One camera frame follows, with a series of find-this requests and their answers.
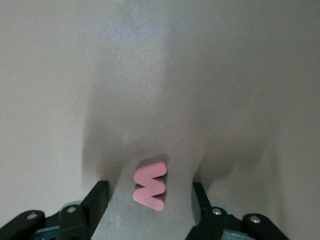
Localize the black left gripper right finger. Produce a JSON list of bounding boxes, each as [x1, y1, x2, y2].
[[191, 181, 291, 240]]

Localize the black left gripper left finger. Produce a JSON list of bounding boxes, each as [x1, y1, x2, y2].
[[0, 180, 110, 240]]

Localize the pink foam letter M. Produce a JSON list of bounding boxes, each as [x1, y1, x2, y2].
[[132, 161, 168, 212]]

